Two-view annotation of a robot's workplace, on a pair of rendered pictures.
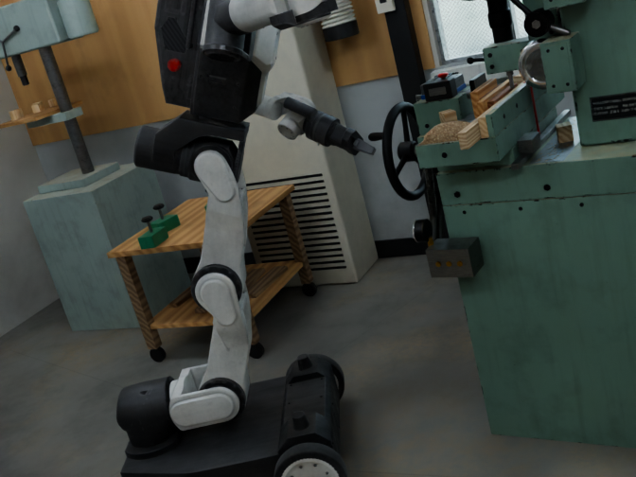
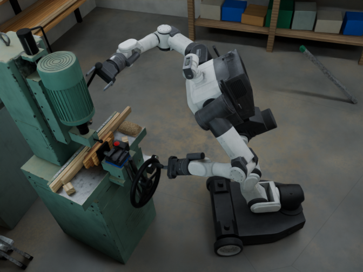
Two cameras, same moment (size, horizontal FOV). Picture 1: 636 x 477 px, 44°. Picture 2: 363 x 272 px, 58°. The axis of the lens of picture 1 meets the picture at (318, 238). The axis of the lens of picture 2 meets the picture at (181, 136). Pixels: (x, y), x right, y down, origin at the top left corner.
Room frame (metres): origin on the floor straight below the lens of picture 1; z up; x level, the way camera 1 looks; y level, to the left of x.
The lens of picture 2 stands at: (3.35, -0.19, 2.26)
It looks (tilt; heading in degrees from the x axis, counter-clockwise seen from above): 46 degrees down; 175
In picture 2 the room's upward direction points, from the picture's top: 5 degrees counter-clockwise
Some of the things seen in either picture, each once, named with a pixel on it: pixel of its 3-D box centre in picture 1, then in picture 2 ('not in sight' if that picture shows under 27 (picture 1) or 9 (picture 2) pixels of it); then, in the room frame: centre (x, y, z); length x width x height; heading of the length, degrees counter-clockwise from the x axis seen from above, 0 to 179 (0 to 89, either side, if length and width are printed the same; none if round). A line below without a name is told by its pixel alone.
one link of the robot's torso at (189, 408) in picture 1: (208, 393); (262, 197); (2.16, 0.44, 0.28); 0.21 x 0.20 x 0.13; 84
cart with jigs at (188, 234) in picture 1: (218, 261); not in sight; (3.28, 0.44, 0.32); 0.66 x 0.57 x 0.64; 153
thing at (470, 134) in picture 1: (505, 105); (99, 142); (2.02, -0.56, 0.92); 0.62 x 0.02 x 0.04; 144
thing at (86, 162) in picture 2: (497, 99); (99, 149); (2.08, -0.56, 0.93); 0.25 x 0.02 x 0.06; 144
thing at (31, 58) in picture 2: not in sight; (30, 48); (2.00, -0.71, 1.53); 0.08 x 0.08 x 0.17; 54
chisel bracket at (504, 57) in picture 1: (514, 58); (83, 136); (2.07, -0.61, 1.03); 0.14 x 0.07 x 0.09; 54
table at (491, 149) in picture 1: (479, 121); (109, 162); (2.14, -0.51, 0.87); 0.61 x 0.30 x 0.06; 144
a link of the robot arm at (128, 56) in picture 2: not in sight; (125, 59); (1.84, -0.33, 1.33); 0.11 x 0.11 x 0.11; 54
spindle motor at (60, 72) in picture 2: not in sight; (67, 89); (2.08, -0.60, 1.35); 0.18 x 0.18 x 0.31
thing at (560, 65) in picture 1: (562, 62); not in sight; (1.84, -0.66, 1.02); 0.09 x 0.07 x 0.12; 144
